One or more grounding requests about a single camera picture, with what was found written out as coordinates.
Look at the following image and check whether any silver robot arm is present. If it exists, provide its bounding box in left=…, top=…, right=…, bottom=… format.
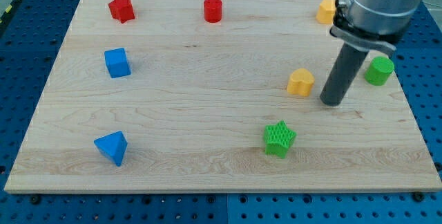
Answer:
left=329, top=0, right=421, bottom=57

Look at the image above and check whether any green cylinder block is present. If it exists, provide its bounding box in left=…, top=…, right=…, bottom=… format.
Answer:
left=365, top=56, right=394, bottom=86

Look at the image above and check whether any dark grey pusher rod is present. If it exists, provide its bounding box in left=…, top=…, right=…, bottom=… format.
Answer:
left=320, top=43, right=368, bottom=106

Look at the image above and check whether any blue triangular prism block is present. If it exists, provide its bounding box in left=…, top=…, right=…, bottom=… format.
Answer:
left=94, top=131, right=128, bottom=167

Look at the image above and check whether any red cylinder block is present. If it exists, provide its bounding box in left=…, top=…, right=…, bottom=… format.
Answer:
left=203, top=0, right=222, bottom=23

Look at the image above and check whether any yellow heart block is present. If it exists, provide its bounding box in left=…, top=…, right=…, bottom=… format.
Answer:
left=286, top=68, right=315, bottom=97

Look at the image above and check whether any blue cube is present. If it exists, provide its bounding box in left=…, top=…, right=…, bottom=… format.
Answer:
left=104, top=48, right=131, bottom=78

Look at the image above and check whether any green star block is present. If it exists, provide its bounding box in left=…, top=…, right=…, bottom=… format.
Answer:
left=263, top=120, right=297, bottom=158

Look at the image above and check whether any red star block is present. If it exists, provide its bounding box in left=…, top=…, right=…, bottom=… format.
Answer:
left=108, top=0, right=135, bottom=24

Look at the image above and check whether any yellow pentagon block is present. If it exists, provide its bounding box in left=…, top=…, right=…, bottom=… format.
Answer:
left=316, top=0, right=336, bottom=24

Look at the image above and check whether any wooden board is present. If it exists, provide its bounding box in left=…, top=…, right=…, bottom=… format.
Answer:
left=5, top=0, right=441, bottom=194

